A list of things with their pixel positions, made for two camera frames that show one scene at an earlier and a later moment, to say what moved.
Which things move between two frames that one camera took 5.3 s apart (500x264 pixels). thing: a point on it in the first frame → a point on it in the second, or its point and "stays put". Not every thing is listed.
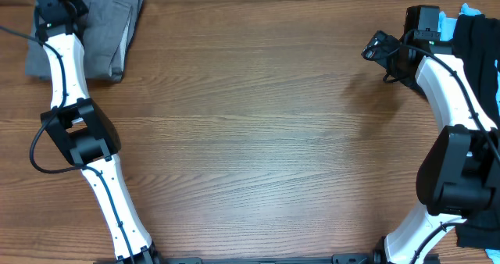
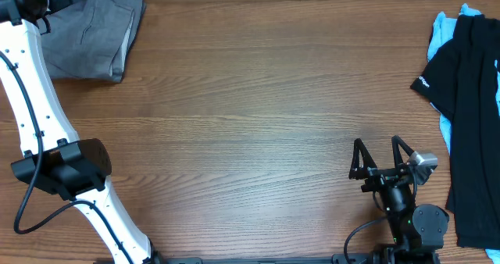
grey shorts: (108, 30) stays put
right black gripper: (376, 48) → (385, 173)
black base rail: (350, 258) stays put
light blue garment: (448, 28) stays put
